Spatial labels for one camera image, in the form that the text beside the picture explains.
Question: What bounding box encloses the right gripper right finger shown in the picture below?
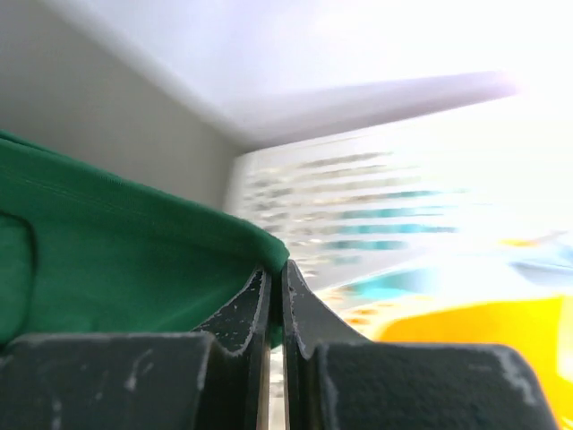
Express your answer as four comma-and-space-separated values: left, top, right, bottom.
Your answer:
281, 262, 558, 429

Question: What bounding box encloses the white perforated file organizer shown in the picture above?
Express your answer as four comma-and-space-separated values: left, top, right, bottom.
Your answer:
227, 134, 572, 311

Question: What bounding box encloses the orange plastic folder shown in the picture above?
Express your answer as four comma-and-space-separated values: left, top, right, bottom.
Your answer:
373, 295, 572, 411

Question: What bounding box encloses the green t shirt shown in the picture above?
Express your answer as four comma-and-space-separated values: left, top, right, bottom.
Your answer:
1, 133, 289, 343

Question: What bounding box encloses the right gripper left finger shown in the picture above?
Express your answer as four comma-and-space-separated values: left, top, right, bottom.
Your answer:
1, 269, 271, 430

